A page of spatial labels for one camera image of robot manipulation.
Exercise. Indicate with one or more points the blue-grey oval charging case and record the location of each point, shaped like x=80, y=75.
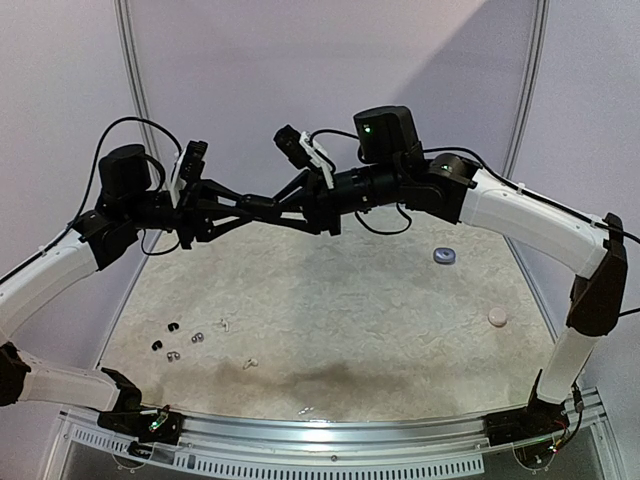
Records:
x=444, y=256

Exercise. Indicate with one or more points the aluminium corner post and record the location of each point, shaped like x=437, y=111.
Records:
x=124, y=22
x=528, y=85

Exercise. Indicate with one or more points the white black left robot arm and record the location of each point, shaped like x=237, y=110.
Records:
x=127, y=204

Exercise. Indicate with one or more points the purple silver earbud lower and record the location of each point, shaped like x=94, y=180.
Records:
x=173, y=356

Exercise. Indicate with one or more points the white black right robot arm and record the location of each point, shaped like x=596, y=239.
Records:
x=457, y=189

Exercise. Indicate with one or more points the white stem earbud lower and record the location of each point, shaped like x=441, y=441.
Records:
x=252, y=362

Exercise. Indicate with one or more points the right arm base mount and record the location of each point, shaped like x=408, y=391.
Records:
x=537, y=418

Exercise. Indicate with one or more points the aluminium left corner post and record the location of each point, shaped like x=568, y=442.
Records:
x=124, y=22

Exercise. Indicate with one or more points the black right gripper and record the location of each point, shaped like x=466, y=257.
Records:
x=325, y=206

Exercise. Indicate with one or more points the pink round charging case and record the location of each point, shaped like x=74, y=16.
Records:
x=497, y=317

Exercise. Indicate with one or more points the purple silver earbud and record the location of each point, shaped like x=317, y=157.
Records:
x=173, y=356
x=196, y=338

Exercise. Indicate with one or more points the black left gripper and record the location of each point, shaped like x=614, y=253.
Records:
x=197, y=208

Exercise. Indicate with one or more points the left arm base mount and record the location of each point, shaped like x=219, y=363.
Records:
x=146, y=425

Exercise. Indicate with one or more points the purple silver earbud upper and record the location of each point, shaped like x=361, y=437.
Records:
x=196, y=338

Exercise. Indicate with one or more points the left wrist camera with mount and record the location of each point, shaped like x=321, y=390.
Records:
x=188, y=169

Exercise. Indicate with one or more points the perforated white front panel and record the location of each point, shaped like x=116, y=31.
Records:
x=94, y=455

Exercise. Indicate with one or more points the aluminium right corner post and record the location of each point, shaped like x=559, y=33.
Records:
x=528, y=85

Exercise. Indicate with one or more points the aluminium front rail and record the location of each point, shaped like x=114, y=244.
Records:
x=591, y=452

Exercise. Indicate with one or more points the black earbud charging case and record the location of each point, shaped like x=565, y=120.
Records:
x=259, y=206

